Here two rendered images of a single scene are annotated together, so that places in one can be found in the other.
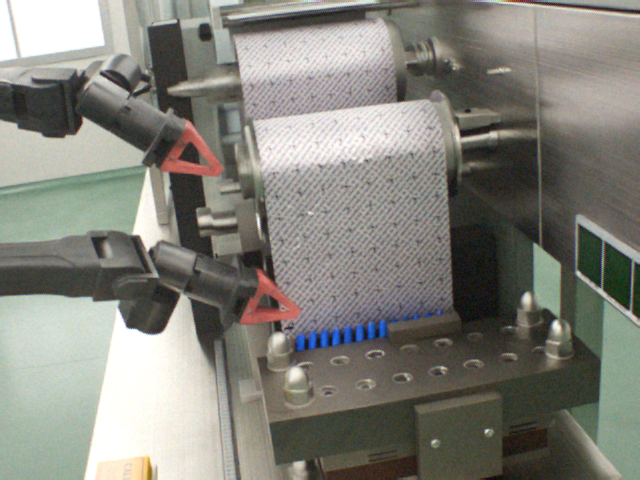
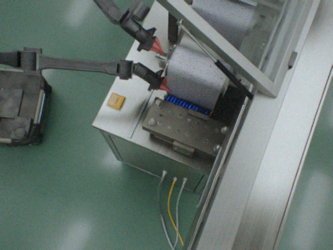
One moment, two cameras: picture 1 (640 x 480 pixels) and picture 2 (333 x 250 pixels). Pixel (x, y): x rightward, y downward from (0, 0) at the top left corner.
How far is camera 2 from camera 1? 1.19 m
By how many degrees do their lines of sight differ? 56
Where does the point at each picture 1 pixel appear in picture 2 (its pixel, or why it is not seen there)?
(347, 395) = (163, 127)
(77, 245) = (111, 66)
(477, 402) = (187, 149)
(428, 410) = (175, 144)
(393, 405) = (169, 137)
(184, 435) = (139, 89)
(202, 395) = not seen: hidden behind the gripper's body
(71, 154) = not seen: outside the picture
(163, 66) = not seen: outside the picture
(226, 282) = (152, 82)
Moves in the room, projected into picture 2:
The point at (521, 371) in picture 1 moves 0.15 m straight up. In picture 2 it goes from (203, 149) to (206, 140)
